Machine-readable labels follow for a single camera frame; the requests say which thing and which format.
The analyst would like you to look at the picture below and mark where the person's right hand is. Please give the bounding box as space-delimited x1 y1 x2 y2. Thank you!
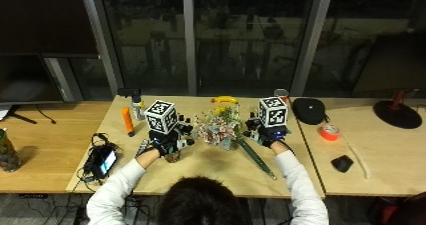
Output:
242 112 290 149

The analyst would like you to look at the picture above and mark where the person's left hand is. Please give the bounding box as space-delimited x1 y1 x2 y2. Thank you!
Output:
147 115 197 158

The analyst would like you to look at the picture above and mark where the mixed flower bouquet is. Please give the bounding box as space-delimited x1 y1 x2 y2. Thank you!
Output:
193 104 244 151

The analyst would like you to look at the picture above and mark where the small brown glass vase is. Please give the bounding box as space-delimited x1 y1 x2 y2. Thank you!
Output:
163 150 182 164

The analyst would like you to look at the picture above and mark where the white marker cube on right glove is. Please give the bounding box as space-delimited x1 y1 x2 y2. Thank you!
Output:
256 96 288 129

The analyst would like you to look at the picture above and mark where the white marker cube on glove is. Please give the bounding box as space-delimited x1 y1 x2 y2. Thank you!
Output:
142 99 179 135
256 96 288 129

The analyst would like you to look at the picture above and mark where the white marker cube on left glove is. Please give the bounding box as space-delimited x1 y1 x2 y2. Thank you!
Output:
142 99 179 135

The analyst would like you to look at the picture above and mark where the yellow banana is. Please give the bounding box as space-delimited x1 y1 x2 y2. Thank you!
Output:
210 95 239 105

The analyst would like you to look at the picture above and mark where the green wrapped flower stem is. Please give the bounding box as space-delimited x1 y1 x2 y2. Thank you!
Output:
235 138 278 181

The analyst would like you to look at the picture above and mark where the orange marker pen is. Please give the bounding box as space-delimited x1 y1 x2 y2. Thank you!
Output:
121 106 135 138

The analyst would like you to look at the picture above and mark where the black oval case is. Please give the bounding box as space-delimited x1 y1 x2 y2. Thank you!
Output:
291 97 330 126

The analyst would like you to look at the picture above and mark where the orange tape roll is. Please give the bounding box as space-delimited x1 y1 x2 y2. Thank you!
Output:
318 123 342 142

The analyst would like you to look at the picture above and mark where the black device with lit screen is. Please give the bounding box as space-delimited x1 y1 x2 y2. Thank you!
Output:
86 144 119 180

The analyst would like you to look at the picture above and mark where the black computer mouse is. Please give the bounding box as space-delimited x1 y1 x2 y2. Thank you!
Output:
330 154 355 173

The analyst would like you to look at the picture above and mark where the white thin stick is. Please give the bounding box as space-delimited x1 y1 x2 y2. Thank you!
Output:
339 135 371 180

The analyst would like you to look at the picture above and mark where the the person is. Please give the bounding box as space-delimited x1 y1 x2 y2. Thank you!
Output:
85 140 330 225

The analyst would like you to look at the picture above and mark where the black monitor stand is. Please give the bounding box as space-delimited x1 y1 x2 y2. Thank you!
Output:
3 104 39 125

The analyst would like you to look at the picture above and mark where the black monitor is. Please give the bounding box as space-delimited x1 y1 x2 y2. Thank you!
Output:
0 53 65 105

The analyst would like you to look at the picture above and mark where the black power strip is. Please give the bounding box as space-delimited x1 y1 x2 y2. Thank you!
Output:
17 193 49 200

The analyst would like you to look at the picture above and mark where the glass vase with plants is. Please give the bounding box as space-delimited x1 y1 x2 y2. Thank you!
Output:
0 128 22 173

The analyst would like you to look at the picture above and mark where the red and black chair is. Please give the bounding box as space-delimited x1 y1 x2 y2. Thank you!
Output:
366 190 426 225

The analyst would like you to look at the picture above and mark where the small black camera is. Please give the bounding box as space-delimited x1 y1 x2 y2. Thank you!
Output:
117 87 142 98

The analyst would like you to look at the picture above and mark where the black cable bundle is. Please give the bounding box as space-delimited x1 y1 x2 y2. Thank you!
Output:
75 132 122 185

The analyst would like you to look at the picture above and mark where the black round base red post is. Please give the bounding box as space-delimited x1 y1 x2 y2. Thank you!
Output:
371 90 423 130

